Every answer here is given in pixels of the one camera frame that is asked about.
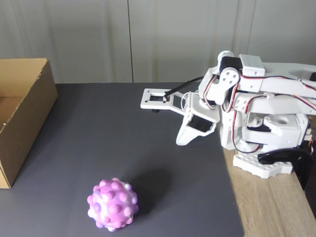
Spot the pink purple spiky ball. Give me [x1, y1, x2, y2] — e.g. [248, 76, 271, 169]
[86, 177, 139, 232]

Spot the brown cardboard box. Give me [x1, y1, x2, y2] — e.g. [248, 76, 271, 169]
[0, 58, 59, 190]

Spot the dark grey table mat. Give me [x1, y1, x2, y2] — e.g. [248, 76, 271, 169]
[0, 82, 245, 237]

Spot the black table clamp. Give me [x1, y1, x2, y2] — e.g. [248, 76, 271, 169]
[258, 149, 313, 191]

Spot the thin white looped cable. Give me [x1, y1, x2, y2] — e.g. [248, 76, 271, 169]
[181, 92, 199, 111]

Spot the black camera cable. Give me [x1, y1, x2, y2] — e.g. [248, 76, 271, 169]
[164, 77, 204, 98]

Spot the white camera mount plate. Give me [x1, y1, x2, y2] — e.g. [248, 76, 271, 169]
[140, 88, 191, 117]

